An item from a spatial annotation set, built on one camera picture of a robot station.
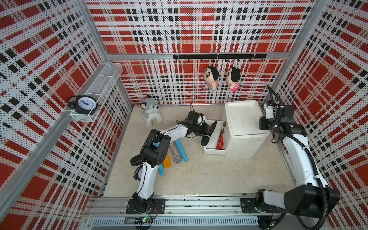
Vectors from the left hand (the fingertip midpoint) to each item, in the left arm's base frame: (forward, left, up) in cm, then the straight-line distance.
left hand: (213, 130), depth 94 cm
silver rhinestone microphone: (-16, +24, -5) cm, 29 cm away
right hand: (-5, -26, +17) cm, 32 cm away
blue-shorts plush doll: (+25, +2, +25) cm, 35 cm away
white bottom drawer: (-11, +2, -5) cm, 13 cm away
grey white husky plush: (+12, +43, +6) cm, 45 cm away
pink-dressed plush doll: (+28, -13, +23) cm, 39 cm away
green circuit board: (-49, +39, -7) cm, 63 cm away
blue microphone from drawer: (-11, +21, -7) cm, 25 cm away
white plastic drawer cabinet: (-15, -13, +14) cm, 25 cm away
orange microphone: (-20, +29, -5) cm, 36 cm away
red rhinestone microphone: (-7, -5, -4) cm, 9 cm away
